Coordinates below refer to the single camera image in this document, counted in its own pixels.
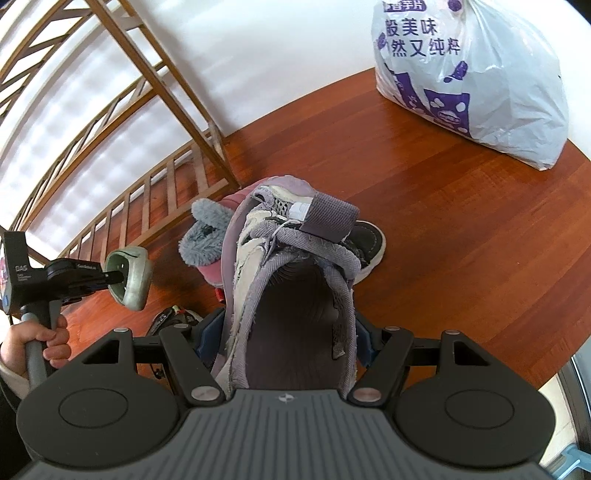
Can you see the black patterned shoe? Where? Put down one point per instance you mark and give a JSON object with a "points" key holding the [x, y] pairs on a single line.
{"points": [[167, 319]]}

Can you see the person's left hand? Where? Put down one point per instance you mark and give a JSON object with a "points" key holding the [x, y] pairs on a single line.
{"points": [[53, 344]]}

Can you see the light blue plastic object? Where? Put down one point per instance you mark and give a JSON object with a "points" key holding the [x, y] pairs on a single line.
{"points": [[572, 464]]}

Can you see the person's left forearm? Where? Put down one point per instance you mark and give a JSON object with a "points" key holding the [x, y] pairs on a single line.
{"points": [[9, 415]]}

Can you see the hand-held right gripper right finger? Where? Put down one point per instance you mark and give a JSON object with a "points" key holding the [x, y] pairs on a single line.
{"points": [[365, 341]]}

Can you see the white and purple plastic bag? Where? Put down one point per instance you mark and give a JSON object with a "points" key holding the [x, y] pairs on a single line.
{"points": [[485, 92]]}

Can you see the purple and cream worn sneaker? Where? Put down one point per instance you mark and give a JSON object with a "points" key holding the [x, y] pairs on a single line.
{"points": [[295, 332]]}

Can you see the pink boot with grey fur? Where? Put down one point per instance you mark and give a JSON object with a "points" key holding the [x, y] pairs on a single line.
{"points": [[207, 273]]}

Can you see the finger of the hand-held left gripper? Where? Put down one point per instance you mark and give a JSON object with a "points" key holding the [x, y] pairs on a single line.
{"points": [[113, 277]]}

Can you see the pale green clog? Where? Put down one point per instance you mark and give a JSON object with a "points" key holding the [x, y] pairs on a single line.
{"points": [[131, 277]]}

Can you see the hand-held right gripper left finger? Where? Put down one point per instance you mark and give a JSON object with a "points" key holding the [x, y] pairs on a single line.
{"points": [[208, 334]]}

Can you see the black shoe with white sole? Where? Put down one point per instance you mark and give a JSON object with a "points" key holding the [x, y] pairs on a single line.
{"points": [[367, 244]]}

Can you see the wooden shoe rack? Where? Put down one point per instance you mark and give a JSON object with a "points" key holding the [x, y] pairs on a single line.
{"points": [[217, 152]]}

